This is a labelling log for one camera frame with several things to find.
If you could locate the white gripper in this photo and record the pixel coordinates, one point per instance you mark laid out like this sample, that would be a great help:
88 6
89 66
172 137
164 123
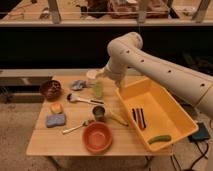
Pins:
117 77

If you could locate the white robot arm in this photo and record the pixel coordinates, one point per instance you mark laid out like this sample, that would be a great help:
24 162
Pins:
189 85

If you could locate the blue crumpled cloth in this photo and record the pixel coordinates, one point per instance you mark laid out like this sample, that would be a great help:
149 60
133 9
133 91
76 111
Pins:
78 85

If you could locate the metal cup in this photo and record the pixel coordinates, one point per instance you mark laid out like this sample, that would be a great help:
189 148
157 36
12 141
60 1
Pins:
99 113

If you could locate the yellow banana toy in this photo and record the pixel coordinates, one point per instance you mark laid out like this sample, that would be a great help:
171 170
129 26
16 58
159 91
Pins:
117 118

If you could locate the metal spoon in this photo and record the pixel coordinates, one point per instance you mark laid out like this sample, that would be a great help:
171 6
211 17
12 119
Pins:
85 123

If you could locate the orange bowl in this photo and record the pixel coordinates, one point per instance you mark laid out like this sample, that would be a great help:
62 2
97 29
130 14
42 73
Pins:
97 137

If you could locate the dark brown bowl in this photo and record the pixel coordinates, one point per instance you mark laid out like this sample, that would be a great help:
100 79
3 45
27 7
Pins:
50 90

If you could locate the orange yellow fruit toy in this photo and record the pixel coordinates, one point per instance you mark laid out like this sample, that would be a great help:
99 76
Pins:
56 108

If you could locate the blue sponge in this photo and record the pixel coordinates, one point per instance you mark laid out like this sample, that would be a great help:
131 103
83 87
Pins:
55 120

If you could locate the green cucumber toy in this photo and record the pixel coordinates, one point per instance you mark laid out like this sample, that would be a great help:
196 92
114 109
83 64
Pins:
160 138

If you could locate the blue box on floor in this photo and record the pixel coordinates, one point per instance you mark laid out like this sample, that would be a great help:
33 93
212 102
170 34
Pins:
201 135

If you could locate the white handled brush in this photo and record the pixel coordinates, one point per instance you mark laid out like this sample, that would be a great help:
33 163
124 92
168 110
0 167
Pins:
75 98

